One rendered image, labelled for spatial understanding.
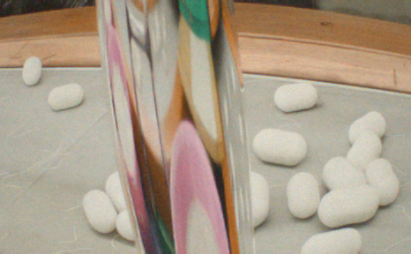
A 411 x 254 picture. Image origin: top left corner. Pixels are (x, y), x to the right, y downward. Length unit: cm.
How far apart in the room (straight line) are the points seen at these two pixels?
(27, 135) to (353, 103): 24
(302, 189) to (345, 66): 18
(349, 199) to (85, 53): 34
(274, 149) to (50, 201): 14
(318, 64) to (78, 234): 24
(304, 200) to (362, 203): 4
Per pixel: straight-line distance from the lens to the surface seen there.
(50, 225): 40
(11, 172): 47
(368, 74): 53
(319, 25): 59
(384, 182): 37
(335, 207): 35
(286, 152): 42
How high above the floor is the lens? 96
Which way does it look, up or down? 27 degrees down
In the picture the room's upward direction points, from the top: 7 degrees counter-clockwise
